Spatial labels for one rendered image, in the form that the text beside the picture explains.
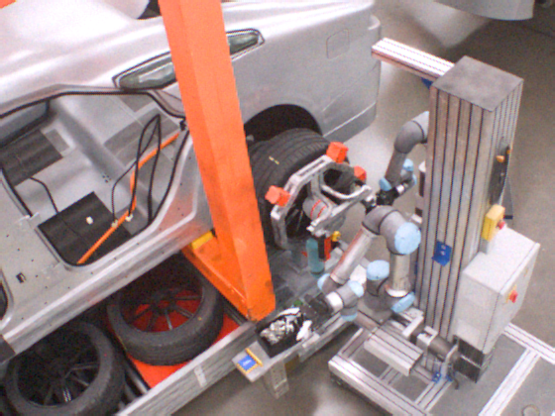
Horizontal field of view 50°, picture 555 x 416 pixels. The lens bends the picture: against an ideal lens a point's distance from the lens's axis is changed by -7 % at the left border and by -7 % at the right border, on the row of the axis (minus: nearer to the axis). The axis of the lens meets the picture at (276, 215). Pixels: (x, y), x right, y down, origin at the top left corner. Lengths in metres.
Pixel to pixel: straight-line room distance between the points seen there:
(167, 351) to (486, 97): 2.17
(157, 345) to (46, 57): 1.61
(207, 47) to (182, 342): 1.75
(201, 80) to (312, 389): 2.07
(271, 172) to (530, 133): 2.75
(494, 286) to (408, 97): 3.21
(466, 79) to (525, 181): 2.72
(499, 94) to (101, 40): 1.75
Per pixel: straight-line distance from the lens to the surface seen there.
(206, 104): 2.38
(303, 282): 3.90
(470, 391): 3.54
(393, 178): 3.34
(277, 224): 3.27
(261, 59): 3.21
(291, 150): 3.29
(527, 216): 4.68
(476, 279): 2.67
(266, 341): 3.33
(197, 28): 2.22
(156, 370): 3.67
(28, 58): 2.92
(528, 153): 5.20
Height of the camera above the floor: 3.32
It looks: 46 degrees down
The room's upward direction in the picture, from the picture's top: 9 degrees counter-clockwise
